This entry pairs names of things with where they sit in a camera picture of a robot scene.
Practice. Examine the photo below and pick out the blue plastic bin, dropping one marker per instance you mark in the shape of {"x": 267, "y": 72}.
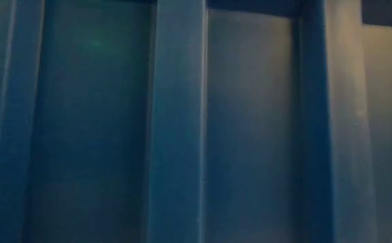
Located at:
{"x": 196, "y": 121}

